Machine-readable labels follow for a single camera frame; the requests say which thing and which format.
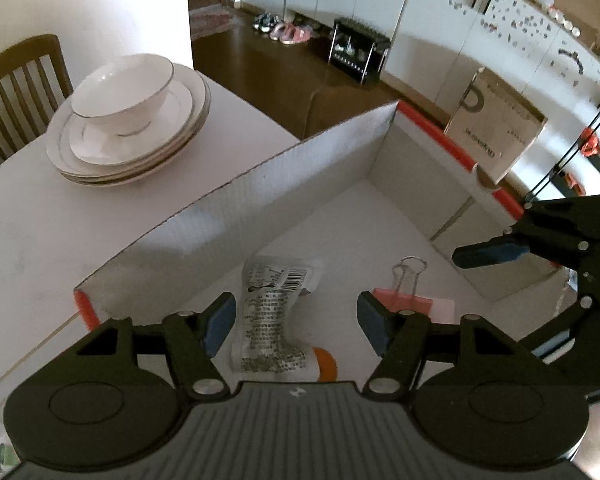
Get pink binder clip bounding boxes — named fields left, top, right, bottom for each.
left=373, top=256, right=455, bottom=324

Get red and white cardboard box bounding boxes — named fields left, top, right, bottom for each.
left=74, top=105, right=571, bottom=382

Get brown paper shopping bag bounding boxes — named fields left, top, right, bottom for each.
left=444, top=67, right=547, bottom=184

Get stacked white plates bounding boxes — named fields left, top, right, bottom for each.
left=44, top=65, right=211, bottom=186

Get white cabinet with stickers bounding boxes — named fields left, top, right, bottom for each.
left=382, top=0, right=600, bottom=124

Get black shoe rack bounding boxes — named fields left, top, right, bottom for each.
left=327, top=18, right=391, bottom=84

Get white porcelain bowl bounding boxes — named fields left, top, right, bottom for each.
left=71, top=53, right=175, bottom=136

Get pink slippers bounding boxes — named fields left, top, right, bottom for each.
left=268, top=22, right=313, bottom=46

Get brown wooden chair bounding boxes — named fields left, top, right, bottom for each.
left=0, top=34, right=73, bottom=165

